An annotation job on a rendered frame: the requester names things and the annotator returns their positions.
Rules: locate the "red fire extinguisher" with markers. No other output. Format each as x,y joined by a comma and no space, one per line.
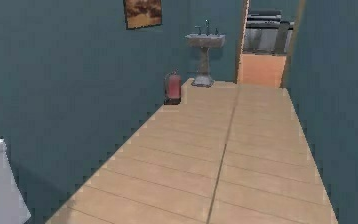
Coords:
173,86

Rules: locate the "brown framed wall picture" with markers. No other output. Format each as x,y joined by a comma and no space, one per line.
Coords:
143,12

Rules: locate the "grey pedestal sink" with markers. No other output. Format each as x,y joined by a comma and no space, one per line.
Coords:
205,40

